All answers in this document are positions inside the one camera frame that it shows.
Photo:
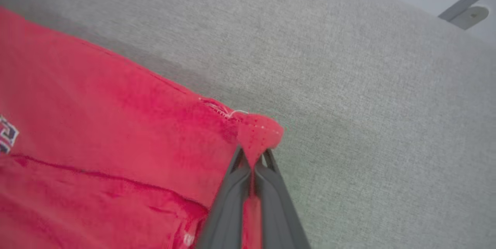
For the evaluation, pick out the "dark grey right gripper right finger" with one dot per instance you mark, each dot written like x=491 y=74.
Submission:
x=277 y=214

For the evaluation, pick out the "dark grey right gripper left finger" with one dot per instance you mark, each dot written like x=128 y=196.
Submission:
x=228 y=210

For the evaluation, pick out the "red basketball jersey white sleeves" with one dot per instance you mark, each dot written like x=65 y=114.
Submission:
x=97 y=125

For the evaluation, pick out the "round grey metal bracket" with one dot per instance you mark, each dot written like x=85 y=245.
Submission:
x=471 y=16

